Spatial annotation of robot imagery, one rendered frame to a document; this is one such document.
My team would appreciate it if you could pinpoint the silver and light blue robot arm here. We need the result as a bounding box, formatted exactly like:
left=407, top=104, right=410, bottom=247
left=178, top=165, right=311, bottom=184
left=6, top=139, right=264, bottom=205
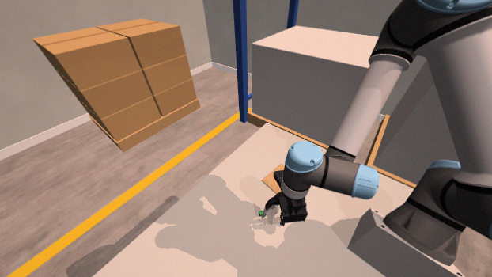
left=274, top=0, right=492, bottom=266

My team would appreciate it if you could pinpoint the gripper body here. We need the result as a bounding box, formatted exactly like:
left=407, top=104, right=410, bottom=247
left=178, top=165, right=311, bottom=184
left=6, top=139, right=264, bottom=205
left=276, top=189, right=308, bottom=224

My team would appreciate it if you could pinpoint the orange flat mat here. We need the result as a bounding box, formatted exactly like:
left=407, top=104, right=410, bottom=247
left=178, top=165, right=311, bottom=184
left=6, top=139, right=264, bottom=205
left=262, top=164, right=285, bottom=194

